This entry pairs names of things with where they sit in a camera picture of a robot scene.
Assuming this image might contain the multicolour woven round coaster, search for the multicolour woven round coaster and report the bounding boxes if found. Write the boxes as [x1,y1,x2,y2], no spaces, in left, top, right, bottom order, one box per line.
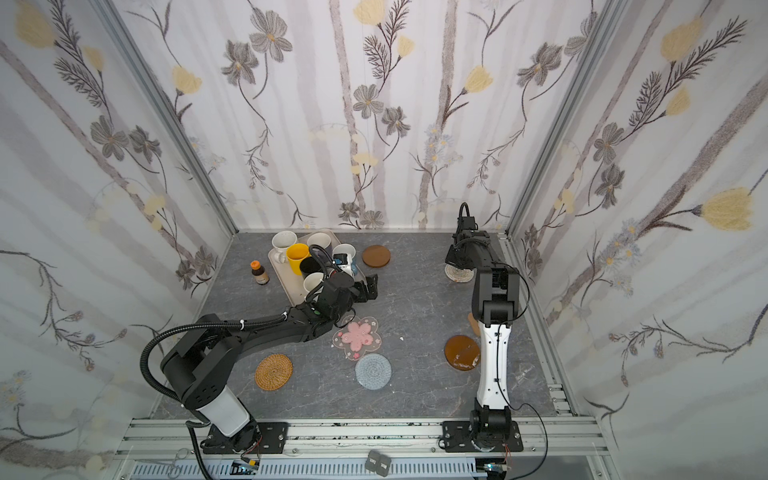
[444,264,475,283]

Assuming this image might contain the dark brown round wooden coaster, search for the dark brown round wooden coaster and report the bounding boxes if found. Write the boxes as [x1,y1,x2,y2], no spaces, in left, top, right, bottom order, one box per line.
[362,245,391,268]

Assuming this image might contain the pink flower silicone coaster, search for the pink flower silicone coaster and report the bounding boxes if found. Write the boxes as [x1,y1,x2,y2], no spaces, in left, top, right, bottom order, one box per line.
[332,317,382,362]

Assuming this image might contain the cork paw print coaster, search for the cork paw print coaster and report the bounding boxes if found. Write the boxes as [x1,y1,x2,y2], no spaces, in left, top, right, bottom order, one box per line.
[467,313,481,338]

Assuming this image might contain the glossy brown round coaster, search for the glossy brown round coaster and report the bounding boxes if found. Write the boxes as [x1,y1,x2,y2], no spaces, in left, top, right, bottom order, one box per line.
[444,335,481,371]

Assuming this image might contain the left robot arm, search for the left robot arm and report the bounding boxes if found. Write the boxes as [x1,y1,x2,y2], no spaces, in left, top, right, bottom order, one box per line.
[140,272,378,454]

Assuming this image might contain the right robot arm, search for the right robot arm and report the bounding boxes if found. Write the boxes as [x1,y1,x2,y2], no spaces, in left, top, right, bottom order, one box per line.
[446,231,521,451]

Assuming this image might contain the black cup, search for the black cup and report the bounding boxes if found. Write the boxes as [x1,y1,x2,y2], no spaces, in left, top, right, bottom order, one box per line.
[299,256,323,278]

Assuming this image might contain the yellow cup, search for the yellow cup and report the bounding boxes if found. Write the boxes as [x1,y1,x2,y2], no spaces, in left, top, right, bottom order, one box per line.
[285,243,310,276]

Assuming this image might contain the lavender white cup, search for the lavender white cup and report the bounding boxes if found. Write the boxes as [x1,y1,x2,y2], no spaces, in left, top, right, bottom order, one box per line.
[306,232,333,256]

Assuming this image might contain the grey-blue woven round coaster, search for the grey-blue woven round coaster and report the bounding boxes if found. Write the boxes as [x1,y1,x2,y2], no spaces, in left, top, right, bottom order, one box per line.
[355,354,392,391]

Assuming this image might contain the rattan wicker round coaster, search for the rattan wicker round coaster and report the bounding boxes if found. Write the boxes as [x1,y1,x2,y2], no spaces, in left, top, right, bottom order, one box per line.
[254,354,294,391]

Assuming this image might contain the blue floral mug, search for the blue floral mug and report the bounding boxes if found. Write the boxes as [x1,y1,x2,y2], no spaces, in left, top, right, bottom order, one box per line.
[332,243,357,273]

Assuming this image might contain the plain white mug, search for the plain white mug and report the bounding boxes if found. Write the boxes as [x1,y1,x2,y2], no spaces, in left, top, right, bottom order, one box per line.
[302,272,325,296]

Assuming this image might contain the beige plastic tray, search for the beige plastic tray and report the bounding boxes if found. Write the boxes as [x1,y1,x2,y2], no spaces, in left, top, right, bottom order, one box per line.
[268,229,343,306]

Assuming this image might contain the brown bottle orange cap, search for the brown bottle orange cap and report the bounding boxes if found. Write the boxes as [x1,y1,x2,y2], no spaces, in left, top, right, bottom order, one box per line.
[250,260,270,285]

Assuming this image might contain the white speckled mug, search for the white speckled mug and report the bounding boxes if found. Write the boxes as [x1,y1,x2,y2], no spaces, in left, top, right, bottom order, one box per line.
[271,230,298,264]

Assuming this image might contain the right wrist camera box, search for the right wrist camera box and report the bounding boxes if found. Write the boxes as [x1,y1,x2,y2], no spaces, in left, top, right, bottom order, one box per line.
[456,216,478,235]

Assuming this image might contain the aluminium frame rail base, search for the aluminium frame rail base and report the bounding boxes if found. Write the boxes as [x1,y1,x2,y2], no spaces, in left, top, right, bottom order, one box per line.
[110,416,613,480]

